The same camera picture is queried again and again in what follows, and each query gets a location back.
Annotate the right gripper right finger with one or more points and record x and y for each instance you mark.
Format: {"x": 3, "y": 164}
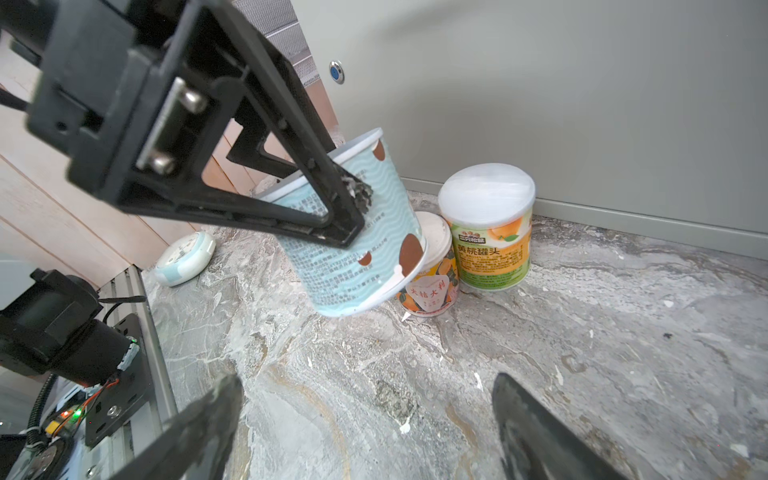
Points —
{"x": 535, "y": 444}

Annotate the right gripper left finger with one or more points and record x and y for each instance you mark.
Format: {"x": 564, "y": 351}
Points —
{"x": 198, "y": 442}

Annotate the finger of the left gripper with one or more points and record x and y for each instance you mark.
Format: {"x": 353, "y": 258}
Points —
{"x": 167, "y": 140}

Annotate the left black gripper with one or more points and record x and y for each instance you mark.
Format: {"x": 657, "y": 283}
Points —
{"x": 138, "y": 93}

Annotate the blue label can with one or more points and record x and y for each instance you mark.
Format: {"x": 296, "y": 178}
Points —
{"x": 387, "y": 254}

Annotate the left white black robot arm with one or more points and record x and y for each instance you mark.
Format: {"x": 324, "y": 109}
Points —
{"x": 136, "y": 94}

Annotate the grey metal cabinet counter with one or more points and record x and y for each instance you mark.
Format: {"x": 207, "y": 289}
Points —
{"x": 648, "y": 117}

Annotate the small orange can white lid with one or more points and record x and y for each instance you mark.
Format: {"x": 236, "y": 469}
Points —
{"x": 436, "y": 287}

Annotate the white wire mesh shelf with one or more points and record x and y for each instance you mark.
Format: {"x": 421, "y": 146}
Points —
{"x": 277, "y": 21}

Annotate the aluminium front rail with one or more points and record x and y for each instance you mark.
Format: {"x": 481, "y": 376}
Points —
{"x": 84, "y": 389}

